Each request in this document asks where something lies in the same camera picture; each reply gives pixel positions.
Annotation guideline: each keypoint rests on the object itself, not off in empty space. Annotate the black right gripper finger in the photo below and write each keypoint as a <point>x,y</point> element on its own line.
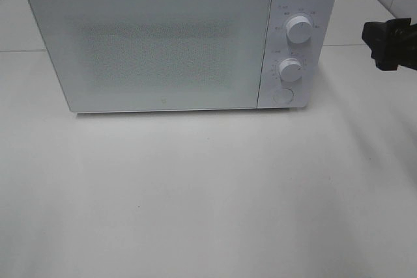
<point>392,43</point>

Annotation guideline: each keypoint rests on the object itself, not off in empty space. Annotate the upper white power knob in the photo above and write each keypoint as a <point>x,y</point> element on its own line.
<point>298,28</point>

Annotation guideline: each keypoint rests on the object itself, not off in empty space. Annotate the white microwave door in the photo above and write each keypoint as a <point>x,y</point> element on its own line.
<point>155,55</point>

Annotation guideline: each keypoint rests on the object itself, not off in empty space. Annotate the round white door button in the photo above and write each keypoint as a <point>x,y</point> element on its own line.
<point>283,96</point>

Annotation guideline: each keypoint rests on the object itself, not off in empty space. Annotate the white timer knob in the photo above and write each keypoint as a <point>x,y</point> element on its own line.
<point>290,70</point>

